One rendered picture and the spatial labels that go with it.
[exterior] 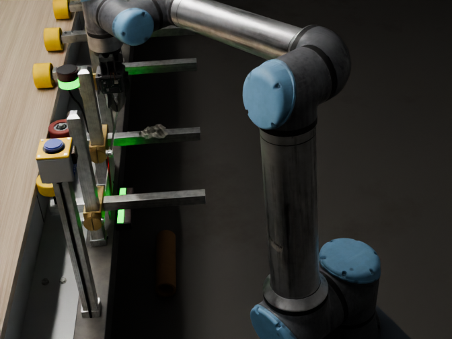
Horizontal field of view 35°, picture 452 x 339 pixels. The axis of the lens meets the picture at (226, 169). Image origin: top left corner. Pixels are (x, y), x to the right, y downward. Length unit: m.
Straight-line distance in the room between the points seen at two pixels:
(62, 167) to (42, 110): 0.77
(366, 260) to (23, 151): 1.02
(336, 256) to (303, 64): 0.59
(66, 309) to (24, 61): 0.96
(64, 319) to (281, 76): 1.01
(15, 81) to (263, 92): 1.33
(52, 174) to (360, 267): 0.74
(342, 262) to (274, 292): 0.20
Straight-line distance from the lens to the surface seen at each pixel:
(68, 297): 2.07
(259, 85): 1.32
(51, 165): 1.55
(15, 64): 2.60
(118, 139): 2.20
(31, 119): 2.28
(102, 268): 2.01
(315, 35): 1.43
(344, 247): 1.78
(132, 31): 1.76
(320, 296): 1.64
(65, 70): 2.05
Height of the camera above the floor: 2.11
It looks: 38 degrees down
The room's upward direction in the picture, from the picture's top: 3 degrees counter-clockwise
